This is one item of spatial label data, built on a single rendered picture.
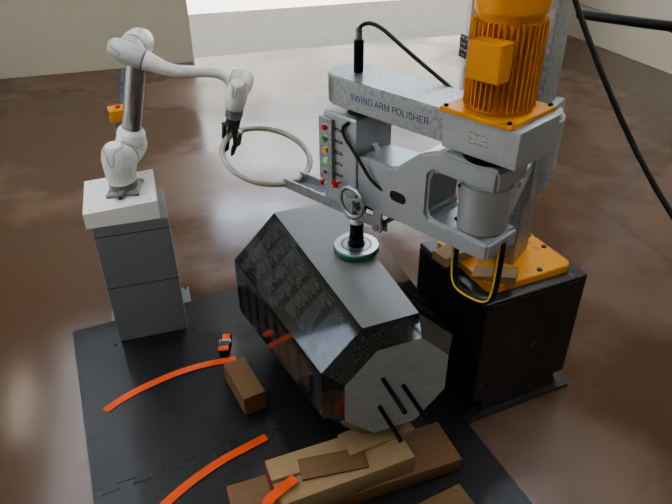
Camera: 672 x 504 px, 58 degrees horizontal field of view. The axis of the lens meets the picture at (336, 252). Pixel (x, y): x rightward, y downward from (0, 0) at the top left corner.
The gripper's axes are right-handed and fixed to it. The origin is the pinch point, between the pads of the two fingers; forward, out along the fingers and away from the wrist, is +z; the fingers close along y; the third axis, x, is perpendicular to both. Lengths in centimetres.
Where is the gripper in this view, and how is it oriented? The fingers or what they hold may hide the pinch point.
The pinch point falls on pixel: (230, 147)
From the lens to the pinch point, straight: 339.8
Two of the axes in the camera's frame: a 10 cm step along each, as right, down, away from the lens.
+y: 8.2, 5.1, -2.4
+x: 5.2, -5.3, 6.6
